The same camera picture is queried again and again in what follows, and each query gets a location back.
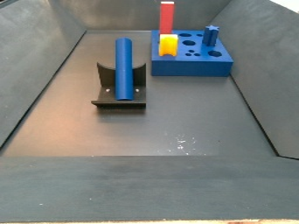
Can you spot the blue foam cylinder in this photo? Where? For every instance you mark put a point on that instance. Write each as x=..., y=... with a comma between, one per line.
x=124, y=70

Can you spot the blue star-shaped foam peg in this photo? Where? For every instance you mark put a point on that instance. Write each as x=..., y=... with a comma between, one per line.
x=210, y=35

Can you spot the black curved cradle stand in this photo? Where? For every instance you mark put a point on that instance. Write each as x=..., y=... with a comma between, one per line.
x=106, y=100

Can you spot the blue foam block with holes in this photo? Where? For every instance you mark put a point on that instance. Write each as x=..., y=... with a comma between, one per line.
x=196, y=59

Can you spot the yellow notched foam block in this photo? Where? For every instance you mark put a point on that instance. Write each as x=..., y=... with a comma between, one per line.
x=168, y=44

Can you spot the red rectangular foam block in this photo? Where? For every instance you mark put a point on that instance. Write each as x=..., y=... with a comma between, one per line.
x=166, y=17

